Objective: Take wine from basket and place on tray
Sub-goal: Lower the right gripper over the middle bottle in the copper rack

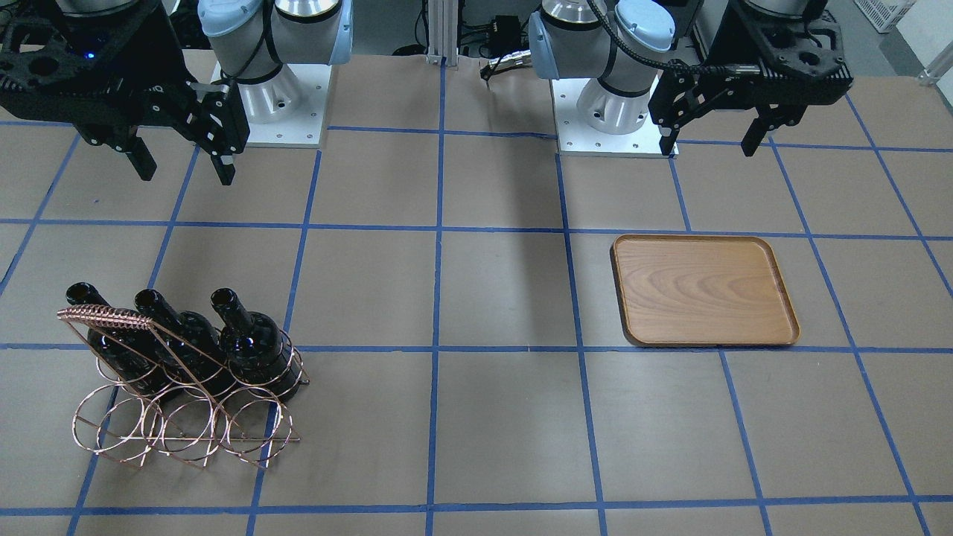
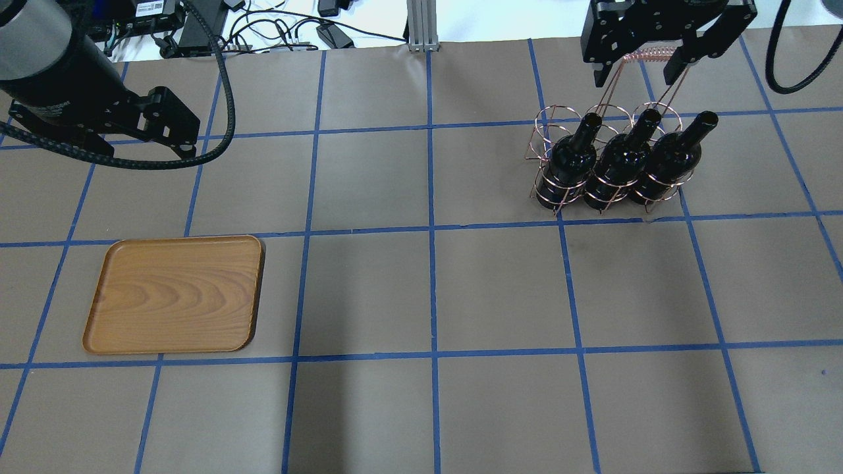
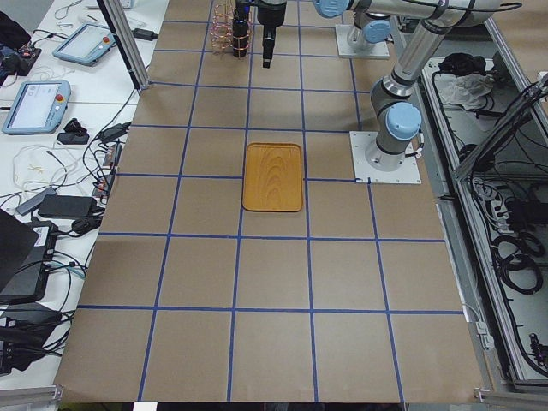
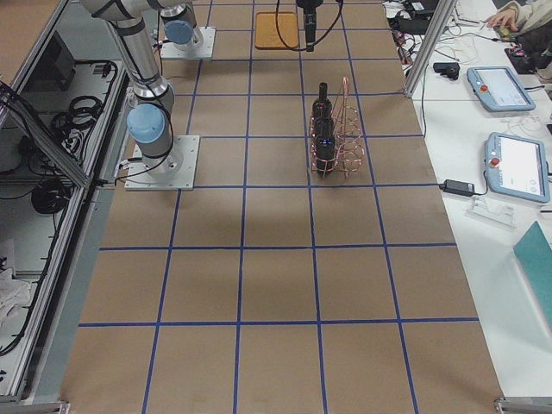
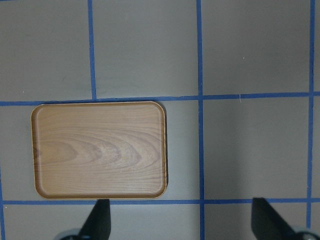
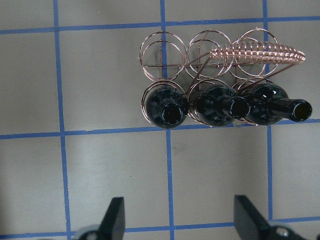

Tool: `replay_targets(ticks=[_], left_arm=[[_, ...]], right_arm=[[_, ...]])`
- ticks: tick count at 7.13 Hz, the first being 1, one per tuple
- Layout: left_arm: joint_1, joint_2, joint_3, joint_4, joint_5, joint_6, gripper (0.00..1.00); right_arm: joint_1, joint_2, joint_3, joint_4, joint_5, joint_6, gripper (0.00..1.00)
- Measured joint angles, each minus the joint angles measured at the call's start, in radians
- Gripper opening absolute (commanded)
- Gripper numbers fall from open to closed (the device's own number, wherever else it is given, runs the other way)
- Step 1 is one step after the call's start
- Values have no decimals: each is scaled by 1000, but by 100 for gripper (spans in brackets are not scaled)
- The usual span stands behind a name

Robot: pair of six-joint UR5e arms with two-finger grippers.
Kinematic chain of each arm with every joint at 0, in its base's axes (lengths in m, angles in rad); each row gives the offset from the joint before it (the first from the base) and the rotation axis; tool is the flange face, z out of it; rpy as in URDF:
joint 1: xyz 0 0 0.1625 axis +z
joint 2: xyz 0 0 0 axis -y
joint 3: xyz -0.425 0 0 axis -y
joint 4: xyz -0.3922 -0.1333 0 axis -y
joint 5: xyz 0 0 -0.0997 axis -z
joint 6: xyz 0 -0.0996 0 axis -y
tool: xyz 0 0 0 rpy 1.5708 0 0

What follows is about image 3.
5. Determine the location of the upper blue teach pendant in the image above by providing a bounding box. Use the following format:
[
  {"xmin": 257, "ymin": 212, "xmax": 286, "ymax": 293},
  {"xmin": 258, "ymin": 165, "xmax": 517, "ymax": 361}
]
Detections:
[{"xmin": 52, "ymin": 23, "xmax": 116, "ymax": 67}]

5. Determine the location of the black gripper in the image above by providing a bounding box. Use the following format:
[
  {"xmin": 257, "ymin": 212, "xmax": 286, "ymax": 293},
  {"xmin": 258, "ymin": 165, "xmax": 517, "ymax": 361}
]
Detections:
[{"xmin": 256, "ymin": 0, "xmax": 286, "ymax": 69}]

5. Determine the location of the blue teach pendant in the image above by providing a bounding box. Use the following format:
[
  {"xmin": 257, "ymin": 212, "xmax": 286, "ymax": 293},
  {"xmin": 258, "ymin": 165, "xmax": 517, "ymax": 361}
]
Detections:
[
  {"xmin": 52, "ymin": 23, "xmax": 116, "ymax": 67},
  {"xmin": 2, "ymin": 80, "xmax": 71, "ymax": 135}
]

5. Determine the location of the dark wine bottle in basket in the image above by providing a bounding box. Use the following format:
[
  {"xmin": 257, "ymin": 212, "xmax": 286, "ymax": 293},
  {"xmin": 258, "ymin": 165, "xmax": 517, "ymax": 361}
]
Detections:
[{"xmin": 232, "ymin": 1, "xmax": 250, "ymax": 58}]

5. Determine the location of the crumpled white cloth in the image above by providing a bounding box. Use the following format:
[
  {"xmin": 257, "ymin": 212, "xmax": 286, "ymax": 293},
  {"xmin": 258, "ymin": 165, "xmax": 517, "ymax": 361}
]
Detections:
[{"xmin": 440, "ymin": 74, "xmax": 495, "ymax": 110}]

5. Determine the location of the copper wire bottle basket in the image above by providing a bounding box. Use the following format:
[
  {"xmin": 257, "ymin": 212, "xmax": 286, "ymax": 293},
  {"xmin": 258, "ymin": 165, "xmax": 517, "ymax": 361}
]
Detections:
[{"xmin": 209, "ymin": 1, "xmax": 253, "ymax": 56}]

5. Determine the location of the lower blue teach pendant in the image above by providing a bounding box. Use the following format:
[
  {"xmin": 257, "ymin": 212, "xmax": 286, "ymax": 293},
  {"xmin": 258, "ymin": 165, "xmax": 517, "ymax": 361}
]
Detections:
[{"xmin": 2, "ymin": 80, "xmax": 71, "ymax": 135}]

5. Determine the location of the black laptop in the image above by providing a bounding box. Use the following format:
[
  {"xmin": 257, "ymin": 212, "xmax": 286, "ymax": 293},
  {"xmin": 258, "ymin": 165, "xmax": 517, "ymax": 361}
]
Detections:
[{"xmin": 1, "ymin": 211, "xmax": 57, "ymax": 305}]

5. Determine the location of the black power brick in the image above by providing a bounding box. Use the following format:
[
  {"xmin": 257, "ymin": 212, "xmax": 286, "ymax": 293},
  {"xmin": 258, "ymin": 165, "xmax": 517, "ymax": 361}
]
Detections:
[{"xmin": 38, "ymin": 194, "xmax": 97, "ymax": 219}]

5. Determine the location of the aluminium frame post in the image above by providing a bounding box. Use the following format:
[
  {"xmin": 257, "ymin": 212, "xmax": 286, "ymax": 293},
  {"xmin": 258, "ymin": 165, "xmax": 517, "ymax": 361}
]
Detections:
[{"xmin": 97, "ymin": 0, "xmax": 150, "ymax": 93}]

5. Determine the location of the black power adapter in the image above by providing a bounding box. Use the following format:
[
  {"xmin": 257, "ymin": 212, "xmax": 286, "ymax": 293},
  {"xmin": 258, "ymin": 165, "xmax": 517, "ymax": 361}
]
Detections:
[{"xmin": 132, "ymin": 28, "xmax": 158, "ymax": 41}]

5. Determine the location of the wooden serving tray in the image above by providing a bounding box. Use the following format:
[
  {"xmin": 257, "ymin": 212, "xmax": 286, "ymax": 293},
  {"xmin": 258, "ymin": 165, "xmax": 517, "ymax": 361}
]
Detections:
[{"xmin": 242, "ymin": 142, "xmax": 303, "ymax": 212}]

